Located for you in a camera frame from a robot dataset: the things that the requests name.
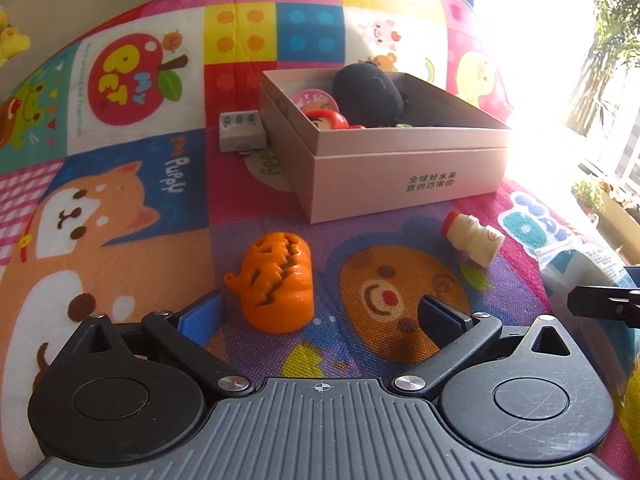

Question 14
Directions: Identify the red daruma doll toy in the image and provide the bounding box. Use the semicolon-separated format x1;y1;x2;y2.
307;110;368;131

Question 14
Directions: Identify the blue white packet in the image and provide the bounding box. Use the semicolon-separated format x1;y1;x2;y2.
535;240;640;311

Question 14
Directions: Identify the cream toy bottle red cap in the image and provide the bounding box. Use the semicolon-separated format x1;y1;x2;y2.
440;210;506;268

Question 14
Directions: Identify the black plush toy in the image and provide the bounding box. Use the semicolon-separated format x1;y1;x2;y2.
332;60;413;128

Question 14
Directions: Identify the white plastic device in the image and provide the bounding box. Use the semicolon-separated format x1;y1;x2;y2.
218;110;267;156

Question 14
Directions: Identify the green palm plant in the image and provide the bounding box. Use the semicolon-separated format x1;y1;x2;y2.
565;0;640;136

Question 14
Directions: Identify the pink yellow toy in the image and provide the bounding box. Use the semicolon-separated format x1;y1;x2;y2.
294;87;342;111

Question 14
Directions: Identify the pink cardboard box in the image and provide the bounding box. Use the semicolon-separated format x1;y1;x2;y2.
260;69;513;224

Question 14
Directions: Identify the orange pumpkin toy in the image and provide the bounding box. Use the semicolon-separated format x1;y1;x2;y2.
223;231;316;333

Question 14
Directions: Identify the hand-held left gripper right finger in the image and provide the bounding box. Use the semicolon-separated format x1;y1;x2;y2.
392;295;572;402

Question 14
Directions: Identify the small potted plant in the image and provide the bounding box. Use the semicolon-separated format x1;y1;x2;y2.
572;177;640;241

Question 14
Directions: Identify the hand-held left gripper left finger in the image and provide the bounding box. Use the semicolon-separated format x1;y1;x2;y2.
82;290;256;397

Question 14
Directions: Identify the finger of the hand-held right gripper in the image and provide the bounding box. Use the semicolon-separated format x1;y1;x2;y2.
567;285;640;328

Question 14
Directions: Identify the yellow plush toy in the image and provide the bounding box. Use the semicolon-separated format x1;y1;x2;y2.
0;7;31;66

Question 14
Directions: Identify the colourful cartoon play mat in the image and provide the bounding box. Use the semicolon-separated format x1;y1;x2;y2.
0;0;640;480

